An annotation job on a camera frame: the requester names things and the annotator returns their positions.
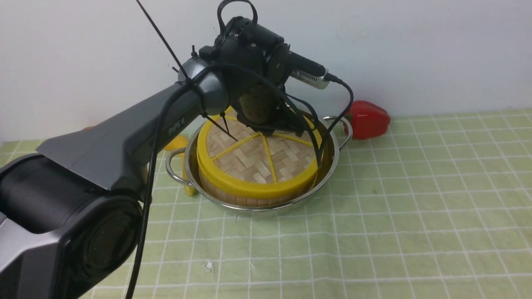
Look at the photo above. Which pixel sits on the yellow bamboo steamer lid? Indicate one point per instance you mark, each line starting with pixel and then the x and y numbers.
pixel 237 150

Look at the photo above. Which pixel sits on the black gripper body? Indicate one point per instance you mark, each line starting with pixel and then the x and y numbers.
pixel 259 60

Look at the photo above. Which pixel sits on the stainless steel pot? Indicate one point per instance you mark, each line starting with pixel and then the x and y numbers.
pixel 327 154

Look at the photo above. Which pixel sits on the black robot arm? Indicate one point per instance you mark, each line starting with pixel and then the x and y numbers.
pixel 71 214

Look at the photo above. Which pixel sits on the red bell pepper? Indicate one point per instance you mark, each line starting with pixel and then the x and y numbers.
pixel 367 120

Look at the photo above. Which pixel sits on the yellow banana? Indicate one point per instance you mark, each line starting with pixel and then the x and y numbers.
pixel 181 141

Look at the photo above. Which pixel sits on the bamboo steamer basket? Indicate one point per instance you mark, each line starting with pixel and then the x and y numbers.
pixel 274 190

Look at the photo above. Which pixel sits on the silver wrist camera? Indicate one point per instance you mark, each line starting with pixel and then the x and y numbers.
pixel 308 71

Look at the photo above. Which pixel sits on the green checked tablecloth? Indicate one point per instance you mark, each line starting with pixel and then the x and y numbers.
pixel 438 208

